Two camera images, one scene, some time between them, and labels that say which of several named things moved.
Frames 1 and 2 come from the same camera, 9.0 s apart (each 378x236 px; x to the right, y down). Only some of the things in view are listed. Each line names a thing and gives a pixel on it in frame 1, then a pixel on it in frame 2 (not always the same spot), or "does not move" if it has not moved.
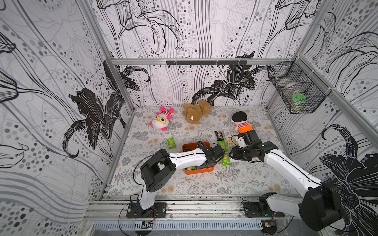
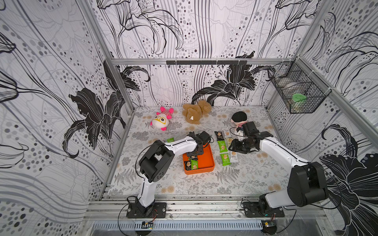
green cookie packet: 222,144 does not move
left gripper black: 212,162 → 200,152
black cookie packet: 219,136 does not move
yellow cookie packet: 229,143 does not move
